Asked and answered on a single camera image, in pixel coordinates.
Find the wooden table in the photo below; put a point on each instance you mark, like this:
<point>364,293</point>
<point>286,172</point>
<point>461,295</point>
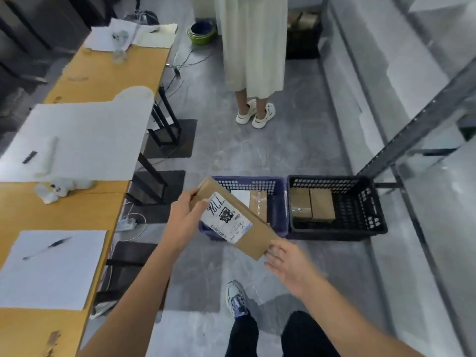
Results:
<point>104,74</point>
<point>55,211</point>

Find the white paper pad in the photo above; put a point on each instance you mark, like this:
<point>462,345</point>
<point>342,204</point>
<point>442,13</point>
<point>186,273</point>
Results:
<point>156,37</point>

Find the white power strip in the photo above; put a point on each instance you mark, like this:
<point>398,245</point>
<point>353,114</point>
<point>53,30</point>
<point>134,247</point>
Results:
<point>126,224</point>

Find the person's left leg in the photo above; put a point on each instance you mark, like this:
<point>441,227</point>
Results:
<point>241,338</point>

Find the large plain brown box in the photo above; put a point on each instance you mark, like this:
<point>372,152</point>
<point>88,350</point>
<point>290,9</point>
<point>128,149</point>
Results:
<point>322,206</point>

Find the green plastic bowl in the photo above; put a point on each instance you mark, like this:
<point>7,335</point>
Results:
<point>202,40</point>

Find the white cardboard box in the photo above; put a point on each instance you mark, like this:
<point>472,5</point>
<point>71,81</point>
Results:
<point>241,197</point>

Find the small black remote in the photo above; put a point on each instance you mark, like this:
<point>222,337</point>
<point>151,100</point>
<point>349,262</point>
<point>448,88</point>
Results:
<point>29,157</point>

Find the blue plastic crate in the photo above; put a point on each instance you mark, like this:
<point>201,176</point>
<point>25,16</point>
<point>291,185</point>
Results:
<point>280,204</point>

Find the black storage crate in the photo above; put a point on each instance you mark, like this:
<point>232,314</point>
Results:
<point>303,44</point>

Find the black plastic crate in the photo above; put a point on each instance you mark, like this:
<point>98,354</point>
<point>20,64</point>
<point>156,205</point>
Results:
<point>360,208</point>

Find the person's left hand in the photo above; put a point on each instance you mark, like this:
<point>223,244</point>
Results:
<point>182,223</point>

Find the blue plastic bowl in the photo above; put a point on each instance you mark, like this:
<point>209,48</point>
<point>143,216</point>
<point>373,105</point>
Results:
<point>202,27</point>

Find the grey metal shelf rack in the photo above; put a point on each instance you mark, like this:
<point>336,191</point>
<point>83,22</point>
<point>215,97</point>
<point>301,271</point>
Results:
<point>427,118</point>

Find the large white board sheet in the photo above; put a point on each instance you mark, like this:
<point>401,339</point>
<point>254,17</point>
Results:
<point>93,137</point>

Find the person's right forearm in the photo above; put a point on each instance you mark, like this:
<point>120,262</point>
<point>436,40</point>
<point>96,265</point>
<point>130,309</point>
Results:
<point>353,323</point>

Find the person's right leg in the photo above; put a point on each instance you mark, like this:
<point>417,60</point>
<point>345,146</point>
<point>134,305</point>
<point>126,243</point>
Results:
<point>305,338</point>

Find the clear plastic bag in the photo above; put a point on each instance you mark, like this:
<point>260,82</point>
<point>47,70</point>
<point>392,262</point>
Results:
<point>119,44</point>

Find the white paper sheet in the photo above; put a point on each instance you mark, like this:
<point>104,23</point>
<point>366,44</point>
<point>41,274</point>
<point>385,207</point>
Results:
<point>154,126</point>

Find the brown box handwritten label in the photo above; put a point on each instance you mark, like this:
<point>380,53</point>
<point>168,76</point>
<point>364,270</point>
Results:
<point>253,237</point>

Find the brown cardboard box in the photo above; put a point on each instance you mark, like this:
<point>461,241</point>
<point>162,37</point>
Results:
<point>300,204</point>

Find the person's leg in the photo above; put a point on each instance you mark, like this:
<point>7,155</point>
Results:
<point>241,338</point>
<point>305,338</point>

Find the black pen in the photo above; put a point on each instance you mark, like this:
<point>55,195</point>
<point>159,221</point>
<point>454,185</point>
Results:
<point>55,243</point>

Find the person's right hand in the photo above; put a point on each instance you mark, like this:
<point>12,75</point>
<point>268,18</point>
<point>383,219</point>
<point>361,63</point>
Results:
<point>293,267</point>

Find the loose white paper sheets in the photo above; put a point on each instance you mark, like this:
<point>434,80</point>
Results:
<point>100,38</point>

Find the person's left forearm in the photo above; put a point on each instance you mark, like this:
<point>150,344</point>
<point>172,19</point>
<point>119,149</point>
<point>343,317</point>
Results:
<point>137,304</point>

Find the long taped brown box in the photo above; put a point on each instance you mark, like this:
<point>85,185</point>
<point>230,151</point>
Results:
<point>259,204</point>

